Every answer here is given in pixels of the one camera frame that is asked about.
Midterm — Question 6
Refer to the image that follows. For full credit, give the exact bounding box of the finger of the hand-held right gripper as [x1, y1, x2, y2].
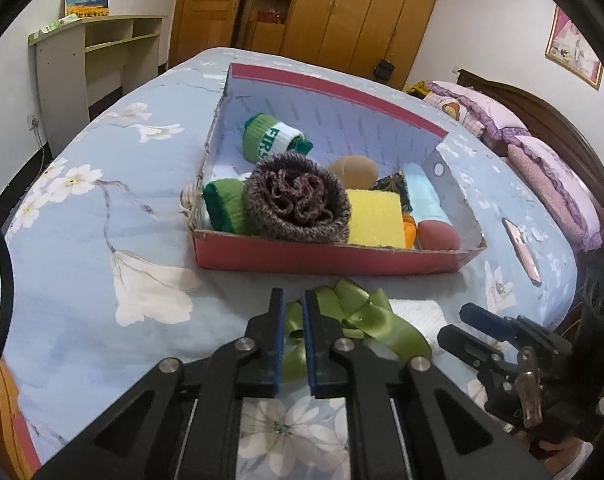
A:
[438, 324, 519, 402]
[459, 302, 574, 362]

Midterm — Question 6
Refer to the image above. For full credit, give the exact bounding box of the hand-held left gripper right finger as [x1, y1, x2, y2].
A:
[302, 287, 554, 480]

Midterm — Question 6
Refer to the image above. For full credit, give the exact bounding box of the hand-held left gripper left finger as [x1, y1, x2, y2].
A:
[32, 287, 287, 480]

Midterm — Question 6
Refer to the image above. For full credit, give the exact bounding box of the green satin ribbon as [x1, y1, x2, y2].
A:
[282, 277, 433, 386]

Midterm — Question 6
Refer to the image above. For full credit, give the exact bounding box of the red cardboard box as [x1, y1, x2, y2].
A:
[188, 62, 488, 277]

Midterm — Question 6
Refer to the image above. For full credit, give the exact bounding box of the yellow sponge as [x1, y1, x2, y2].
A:
[344, 188, 408, 250]

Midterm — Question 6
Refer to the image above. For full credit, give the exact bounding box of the green and white sock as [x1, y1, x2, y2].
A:
[202, 178, 253, 234]
[242, 112, 314, 164]

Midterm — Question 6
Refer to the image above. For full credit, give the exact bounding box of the person's right hand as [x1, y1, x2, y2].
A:
[532, 437, 595, 480]

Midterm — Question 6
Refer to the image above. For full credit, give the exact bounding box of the pink smartphone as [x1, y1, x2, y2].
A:
[501, 217, 543, 287]

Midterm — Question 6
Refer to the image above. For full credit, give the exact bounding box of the red round sponge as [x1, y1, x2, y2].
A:
[416, 220, 462, 253]

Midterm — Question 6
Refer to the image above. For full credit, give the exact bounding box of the orange fabric bow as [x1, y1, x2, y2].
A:
[402, 212, 421, 250]

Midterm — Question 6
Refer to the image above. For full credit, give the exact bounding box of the light blue rolled cloth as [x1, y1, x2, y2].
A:
[402, 162, 453, 226]

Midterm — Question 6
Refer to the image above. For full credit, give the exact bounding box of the brown knitted hat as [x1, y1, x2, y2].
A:
[245, 152, 353, 244]

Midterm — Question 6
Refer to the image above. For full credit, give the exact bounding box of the pink ruffled pillow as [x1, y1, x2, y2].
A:
[507, 135, 604, 254]

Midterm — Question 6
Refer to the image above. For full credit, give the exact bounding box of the dark patterned cloth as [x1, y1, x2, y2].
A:
[371, 172, 413, 212]

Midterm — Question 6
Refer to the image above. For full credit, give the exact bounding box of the beige striped cloth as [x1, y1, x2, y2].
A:
[181, 184, 203, 217]

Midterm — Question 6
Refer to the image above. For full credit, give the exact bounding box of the beige round sponge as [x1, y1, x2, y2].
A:
[329, 154, 378, 189]

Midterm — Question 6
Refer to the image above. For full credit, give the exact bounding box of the checked cartoon pillow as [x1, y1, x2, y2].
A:
[432, 95, 484, 137]

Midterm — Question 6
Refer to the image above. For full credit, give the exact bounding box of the purple ruffled pillow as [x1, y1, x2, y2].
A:
[427, 80, 531, 144]

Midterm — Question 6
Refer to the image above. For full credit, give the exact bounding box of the blue floral bed sheet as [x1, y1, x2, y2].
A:
[2, 46, 580, 480]

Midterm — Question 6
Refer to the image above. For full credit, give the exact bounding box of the wooden wardrobe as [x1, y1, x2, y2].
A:
[232, 0, 445, 92]

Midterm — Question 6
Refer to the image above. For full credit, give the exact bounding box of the wooden door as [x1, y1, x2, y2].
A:
[169, 0, 255, 69]

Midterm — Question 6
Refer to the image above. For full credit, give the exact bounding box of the beige shelf desk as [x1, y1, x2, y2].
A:
[28, 15, 165, 159]

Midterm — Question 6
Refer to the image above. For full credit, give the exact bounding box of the green and white packet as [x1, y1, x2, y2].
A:
[29, 16, 78, 41]

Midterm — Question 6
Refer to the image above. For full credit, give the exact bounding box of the framed wall picture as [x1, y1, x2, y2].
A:
[544, 5, 604, 91]

